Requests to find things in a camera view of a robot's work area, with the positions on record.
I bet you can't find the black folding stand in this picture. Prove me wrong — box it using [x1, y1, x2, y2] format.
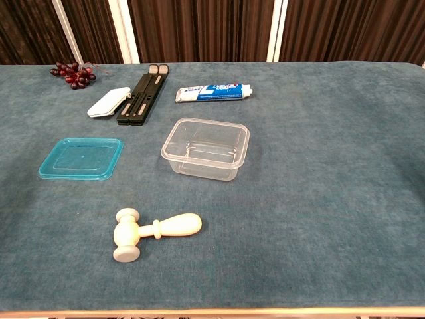
[116, 64, 170, 126]

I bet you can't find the dark brown curtain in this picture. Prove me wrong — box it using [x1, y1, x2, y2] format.
[0, 0, 425, 66]

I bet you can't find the bunch of red grapes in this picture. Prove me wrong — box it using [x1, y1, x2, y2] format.
[49, 61, 100, 90]

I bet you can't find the translucent blue plastic lid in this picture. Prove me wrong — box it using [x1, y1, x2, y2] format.
[37, 138, 124, 181]

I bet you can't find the teal fabric tablecloth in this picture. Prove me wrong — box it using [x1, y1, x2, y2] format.
[0, 61, 425, 312]

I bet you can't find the cream wooden mallet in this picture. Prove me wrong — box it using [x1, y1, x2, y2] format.
[112, 207, 203, 263]

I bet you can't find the clear plastic container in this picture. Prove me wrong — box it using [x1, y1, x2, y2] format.
[160, 117, 250, 182]

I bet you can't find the white flat plastic case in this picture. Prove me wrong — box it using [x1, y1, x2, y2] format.
[87, 86, 132, 119]

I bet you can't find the thin white frame post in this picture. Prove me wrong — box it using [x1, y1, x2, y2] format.
[51, 0, 84, 64]

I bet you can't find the wide white frame post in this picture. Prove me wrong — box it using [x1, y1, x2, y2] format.
[266, 0, 288, 63]
[108, 0, 141, 64]

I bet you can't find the blue white toothpaste tube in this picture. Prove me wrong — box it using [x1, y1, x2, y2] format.
[175, 82, 254, 104]

